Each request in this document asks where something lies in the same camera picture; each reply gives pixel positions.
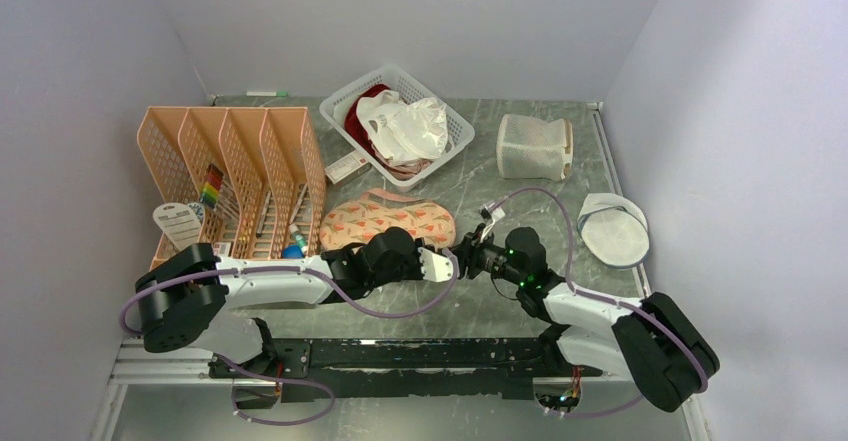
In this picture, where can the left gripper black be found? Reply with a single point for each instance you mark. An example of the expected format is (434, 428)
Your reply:
(420, 243)

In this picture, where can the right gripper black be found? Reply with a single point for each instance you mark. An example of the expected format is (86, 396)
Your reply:
(469, 252)

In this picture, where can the floral mesh laundry bag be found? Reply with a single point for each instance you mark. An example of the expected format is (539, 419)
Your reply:
(360, 219)

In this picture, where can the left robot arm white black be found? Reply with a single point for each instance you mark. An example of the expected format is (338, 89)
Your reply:
(189, 299)

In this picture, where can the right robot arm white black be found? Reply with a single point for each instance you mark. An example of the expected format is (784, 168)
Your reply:
(648, 341)

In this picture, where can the pink beige bra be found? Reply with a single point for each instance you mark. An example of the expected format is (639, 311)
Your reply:
(407, 171)

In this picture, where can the cylindrical white mesh laundry bag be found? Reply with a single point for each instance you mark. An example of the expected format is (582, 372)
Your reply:
(532, 148)

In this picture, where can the white plastic laundry basket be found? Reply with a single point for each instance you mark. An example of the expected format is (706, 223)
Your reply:
(334, 109)

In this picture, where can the small white red box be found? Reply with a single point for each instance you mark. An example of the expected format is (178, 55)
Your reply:
(346, 168)

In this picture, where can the blue bottle cap item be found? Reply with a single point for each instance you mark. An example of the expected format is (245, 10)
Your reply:
(298, 246)

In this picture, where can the white satin garment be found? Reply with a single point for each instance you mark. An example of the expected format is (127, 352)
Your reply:
(404, 133)

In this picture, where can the red velvet garment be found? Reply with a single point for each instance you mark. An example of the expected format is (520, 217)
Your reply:
(352, 123)

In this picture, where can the orange plastic file organizer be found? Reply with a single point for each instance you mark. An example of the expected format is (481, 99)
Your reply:
(273, 172)

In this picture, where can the small items in organizer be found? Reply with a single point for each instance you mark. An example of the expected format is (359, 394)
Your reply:
(222, 248)

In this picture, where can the rainbow colour swatch card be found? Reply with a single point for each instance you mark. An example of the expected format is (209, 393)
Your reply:
(211, 189)

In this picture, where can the white green marker pen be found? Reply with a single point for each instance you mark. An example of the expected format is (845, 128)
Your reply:
(269, 94)

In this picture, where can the white paper tag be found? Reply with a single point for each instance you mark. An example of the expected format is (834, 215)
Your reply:
(179, 222)

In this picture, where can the left wrist camera silver box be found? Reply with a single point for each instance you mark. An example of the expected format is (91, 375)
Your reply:
(438, 267)

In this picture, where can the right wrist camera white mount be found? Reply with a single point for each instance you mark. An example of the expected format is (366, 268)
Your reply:
(491, 215)

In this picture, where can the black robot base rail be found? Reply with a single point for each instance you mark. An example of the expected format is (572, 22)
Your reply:
(512, 368)

